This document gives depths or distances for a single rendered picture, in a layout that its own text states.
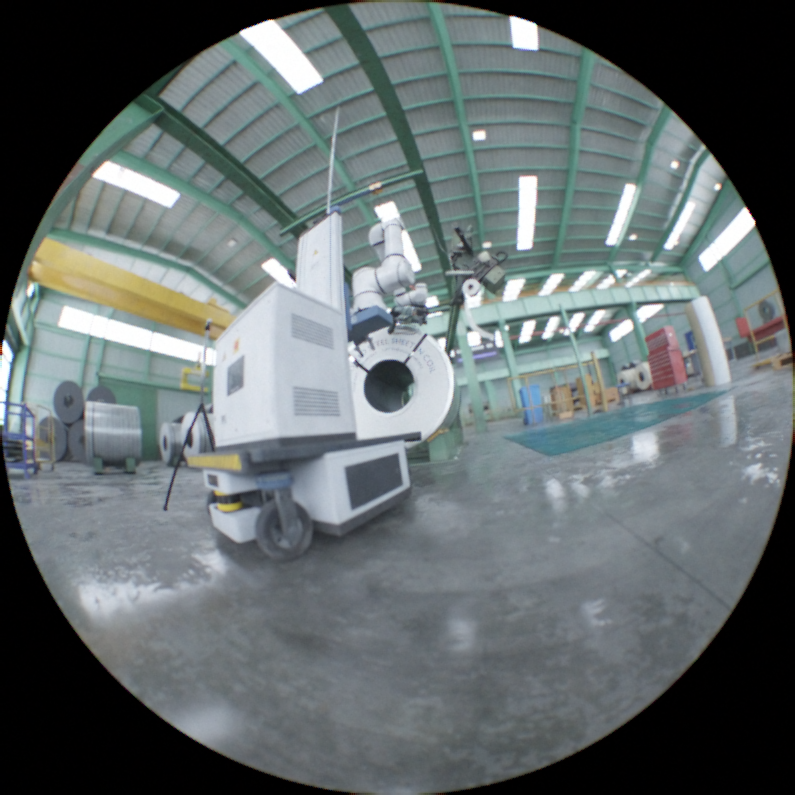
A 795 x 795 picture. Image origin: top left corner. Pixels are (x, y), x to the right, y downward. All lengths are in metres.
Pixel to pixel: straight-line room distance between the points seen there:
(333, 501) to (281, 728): 0.57
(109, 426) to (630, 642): 5.65
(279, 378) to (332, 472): 0.30
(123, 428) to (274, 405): 4.93
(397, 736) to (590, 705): 0.19
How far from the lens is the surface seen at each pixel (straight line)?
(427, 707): 0.35
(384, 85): 3.46
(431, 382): 2.10
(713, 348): 4.74
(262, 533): 0.67
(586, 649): 0.40
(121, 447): 5.47
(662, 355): 5.54
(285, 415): 0.69
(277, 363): 0.71
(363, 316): 1.21
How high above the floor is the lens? 0.32
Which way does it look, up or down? 9 degrees up
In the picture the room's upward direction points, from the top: 8 degrees counter-clockwise
